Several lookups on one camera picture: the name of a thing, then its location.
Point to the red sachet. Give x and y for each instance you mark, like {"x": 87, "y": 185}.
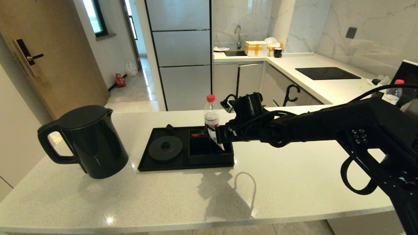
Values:
{"x": 199, "y": 134}

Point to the black power plug adapter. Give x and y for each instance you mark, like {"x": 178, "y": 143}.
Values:
{"x": 169, "y": 129}

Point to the water bottle with slanted label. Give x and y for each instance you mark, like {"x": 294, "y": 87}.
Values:
{"x": 393, "y": 94}

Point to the dark framed window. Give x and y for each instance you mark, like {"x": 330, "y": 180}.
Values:
{"x": 94, "y": 16}

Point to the red bag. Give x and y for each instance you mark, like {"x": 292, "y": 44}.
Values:
{"x": 120, "y": 81}

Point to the plain white plastic bag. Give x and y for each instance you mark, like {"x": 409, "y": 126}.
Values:
{"x": 131, "y": 69}

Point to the black induction cooktop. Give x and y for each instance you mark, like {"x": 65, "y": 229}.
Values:
{"x": 326, "y": 73}

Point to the black screen appliance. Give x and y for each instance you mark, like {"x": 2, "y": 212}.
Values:
{"x": 408, "y": 73}

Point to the chrome sink faucet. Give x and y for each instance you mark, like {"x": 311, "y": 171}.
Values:
{"x": 238, "y": 34}

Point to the round black kettle base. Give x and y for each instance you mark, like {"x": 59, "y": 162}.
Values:
{"x": 165, "y": 150}

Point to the cardboard box with yellow tape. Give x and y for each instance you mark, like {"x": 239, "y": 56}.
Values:
{"x": 256, "y": 49}

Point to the small black cup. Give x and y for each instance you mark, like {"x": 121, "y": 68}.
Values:
{"x": 278, "y": 53}

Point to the dark wall switch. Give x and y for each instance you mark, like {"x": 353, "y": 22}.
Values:
{"x": 351, "y": 33}

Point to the white tea bag packet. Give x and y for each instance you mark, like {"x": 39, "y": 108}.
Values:
{"x": 216, "y": 138}

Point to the black compartment organizer box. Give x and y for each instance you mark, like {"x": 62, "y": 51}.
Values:
{"x": 202, "y": 158}

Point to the wooden door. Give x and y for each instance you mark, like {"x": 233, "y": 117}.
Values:
{"x": 65, "y": 49}

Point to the kitchen sink basin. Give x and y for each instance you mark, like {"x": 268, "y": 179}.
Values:
{"x": 235, "y": 53}

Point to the grey refrigerator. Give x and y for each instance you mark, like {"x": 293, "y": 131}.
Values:
{"x": 181, "y": 49}

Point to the black serving tray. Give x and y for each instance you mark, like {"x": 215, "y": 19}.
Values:
{"x": 150, "y": 166}

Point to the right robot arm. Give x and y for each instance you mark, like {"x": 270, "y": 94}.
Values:
{"x": 343, "y": 127}

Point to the water bottle with full label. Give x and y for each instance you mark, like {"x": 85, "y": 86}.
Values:
{"x": 211, "y": 112}

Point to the white crumpled tissue bag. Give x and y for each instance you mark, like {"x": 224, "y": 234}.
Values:
{"x": 270, "y": 40}

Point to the black electric kettle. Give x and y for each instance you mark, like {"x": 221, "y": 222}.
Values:
{"x": 94, "y": 147}

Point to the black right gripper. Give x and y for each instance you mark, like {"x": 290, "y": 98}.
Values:
{"x": 243, "y": 132}

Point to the grey kitchen base cabinets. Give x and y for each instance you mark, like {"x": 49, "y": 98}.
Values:
{"x": 248, "y": 78}

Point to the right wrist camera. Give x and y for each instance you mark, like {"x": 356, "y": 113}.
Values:
{"x": 248, "y": 104}

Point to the white plate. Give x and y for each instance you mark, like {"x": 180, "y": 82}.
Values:
{"x": 220, "y": 49}

